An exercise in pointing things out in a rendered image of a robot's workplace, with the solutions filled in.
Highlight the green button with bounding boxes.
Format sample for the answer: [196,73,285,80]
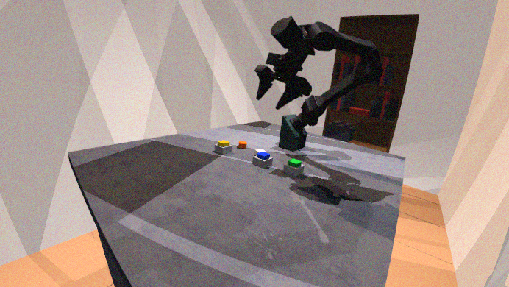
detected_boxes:
[283,159,305,177]

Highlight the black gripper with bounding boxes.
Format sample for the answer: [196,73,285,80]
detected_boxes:
[255,52,312,110]

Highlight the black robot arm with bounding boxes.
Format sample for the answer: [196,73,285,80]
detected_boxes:
[266,15,383,132]

